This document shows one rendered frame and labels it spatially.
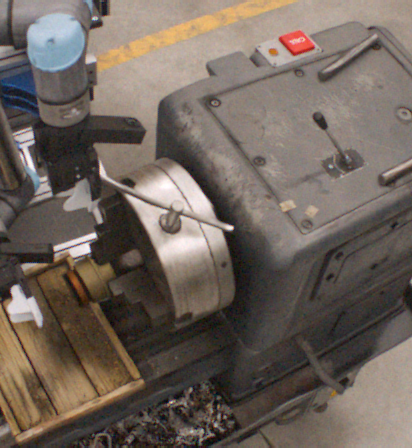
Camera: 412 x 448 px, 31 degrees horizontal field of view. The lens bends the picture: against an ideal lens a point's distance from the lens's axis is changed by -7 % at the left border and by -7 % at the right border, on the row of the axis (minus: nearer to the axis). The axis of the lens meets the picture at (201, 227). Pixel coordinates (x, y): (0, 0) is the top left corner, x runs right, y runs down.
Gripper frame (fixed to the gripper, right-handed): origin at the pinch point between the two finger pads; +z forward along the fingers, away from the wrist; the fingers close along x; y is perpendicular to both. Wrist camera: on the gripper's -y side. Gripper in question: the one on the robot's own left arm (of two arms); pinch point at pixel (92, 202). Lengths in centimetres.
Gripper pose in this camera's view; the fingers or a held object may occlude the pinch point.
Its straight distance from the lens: 125.0
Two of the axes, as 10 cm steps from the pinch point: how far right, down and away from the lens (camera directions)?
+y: -8.7, 3.8, -3.2
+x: 5.0, 6.5, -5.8
